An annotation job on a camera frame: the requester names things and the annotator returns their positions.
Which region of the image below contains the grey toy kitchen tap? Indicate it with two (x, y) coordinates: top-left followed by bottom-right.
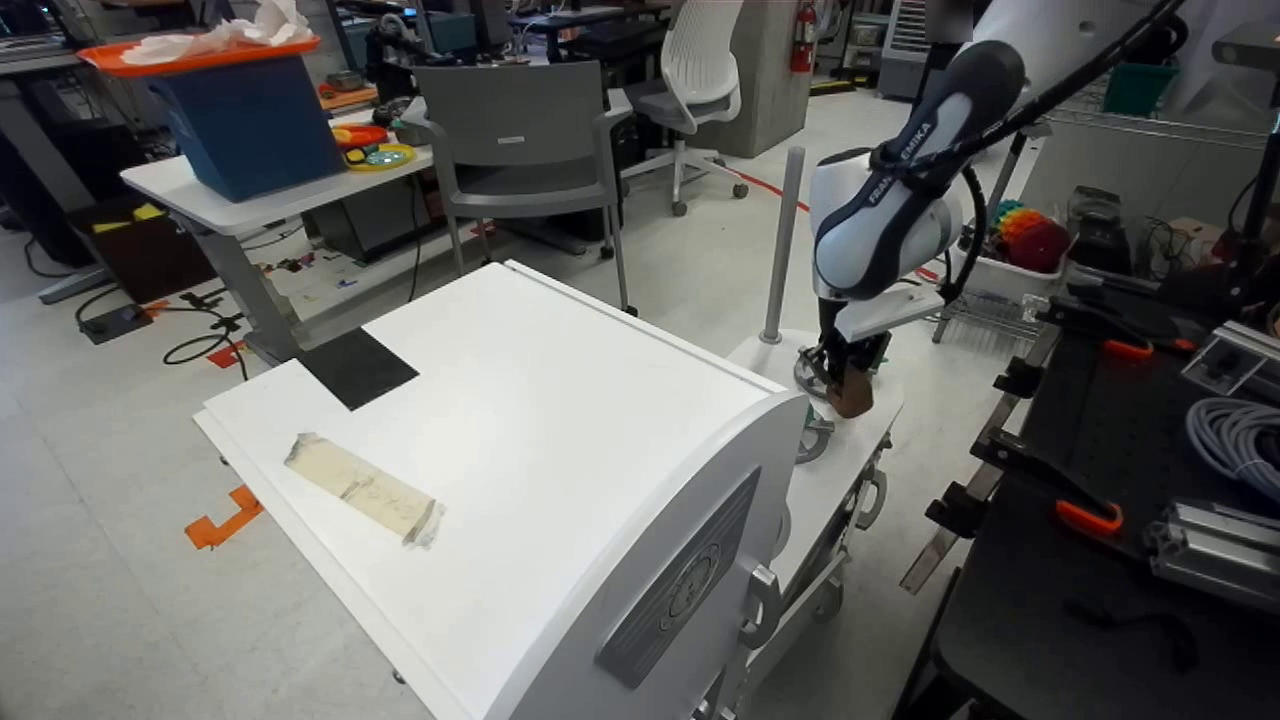
(757, 147), (807, 347)

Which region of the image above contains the red fire extinguisher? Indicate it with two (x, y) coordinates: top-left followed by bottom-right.
(789, 0), (820, 76)

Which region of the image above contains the white table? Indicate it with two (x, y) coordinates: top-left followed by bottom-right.
(119, 108), (441, 366)

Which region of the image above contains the grey chair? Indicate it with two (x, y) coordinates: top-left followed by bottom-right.
(412, 59), (641, 317)

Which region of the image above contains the white office chair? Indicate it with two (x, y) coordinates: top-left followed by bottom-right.
(619, 0), (751, 218)

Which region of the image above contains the strip of masking tape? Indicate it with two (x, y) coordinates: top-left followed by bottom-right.
(284, 431), (447, 551)

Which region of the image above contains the black power strip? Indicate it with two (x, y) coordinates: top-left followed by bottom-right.
(77, 304), (154, 347)

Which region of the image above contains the blue plastic bin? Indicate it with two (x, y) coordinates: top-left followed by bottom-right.
(148, 53), (347, 204)

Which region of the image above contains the green bin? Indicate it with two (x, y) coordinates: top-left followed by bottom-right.
(1100, 60), (1183, 118)

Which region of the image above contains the orange tray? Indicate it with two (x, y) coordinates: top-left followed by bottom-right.
(77, 34), (323, 80)

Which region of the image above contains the wire basket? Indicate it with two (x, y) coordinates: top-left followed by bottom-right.
(932, 288), (1053, 349)

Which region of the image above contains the yellow plate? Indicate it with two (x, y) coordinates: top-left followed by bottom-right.
(343, 142), (417, 174)

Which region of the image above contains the black cable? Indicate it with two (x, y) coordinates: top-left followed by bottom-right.
(74, 282), (251, 383)

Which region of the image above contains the grey toy stove burner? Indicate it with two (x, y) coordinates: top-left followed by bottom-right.
(796, 410), (837, 466)
(794, 350), (833, 400)

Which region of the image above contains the crumpled white paper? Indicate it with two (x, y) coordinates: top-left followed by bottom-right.
(119, 0), (317, 67)

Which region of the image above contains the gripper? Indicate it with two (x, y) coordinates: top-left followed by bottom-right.
(815, 297), (893, 394)

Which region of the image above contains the brown potato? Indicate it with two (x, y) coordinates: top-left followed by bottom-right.
(827, 362), (878, 419)

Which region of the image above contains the coil of grey cable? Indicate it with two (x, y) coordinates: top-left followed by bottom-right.
(1185, 397), (1280, 503)

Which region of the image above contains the grey toy oven door handle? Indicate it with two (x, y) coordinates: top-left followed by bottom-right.
(853, 467), (889, 533)

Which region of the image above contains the white bin of colourful toys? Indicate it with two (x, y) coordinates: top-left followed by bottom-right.
(948, 198), (1073, 303)

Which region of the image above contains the white toy kitchen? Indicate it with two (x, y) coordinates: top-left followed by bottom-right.
(194, 148), (907, 720)

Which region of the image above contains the aluminium profile bar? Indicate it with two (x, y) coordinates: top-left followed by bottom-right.
(1143, 498), (1280, 615)

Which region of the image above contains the black clamp with orange handle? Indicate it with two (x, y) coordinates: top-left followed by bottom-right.
(994, 290), (1198, 399)
(924, 428), (1127, 541)

